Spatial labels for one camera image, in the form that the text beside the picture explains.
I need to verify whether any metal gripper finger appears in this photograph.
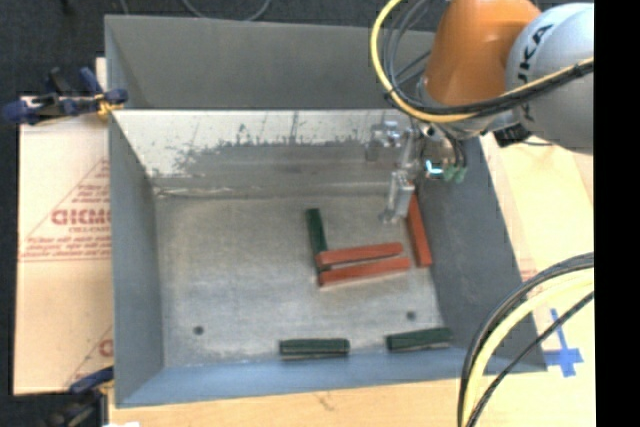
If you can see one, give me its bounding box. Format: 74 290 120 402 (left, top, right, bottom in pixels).
365 119 404 162
378 171 416 225

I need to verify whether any red-brown flat block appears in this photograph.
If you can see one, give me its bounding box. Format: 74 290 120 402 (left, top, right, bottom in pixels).
313 241 405 269
405 192 434 269
317 256 413 288

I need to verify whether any dark green flat block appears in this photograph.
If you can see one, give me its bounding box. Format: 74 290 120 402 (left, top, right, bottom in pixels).
385 326 455 353
304 207 329 267
278 337 351 359

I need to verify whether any grey metal bin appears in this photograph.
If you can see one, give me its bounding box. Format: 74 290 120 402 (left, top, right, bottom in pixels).
103 13 547 409

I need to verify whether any brown cardboard board, red print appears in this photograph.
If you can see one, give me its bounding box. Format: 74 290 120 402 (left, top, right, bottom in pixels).
12 57 117 397

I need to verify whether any black cylinder on white bracket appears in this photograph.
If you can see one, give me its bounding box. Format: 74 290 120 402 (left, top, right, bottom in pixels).
492 122 532 148

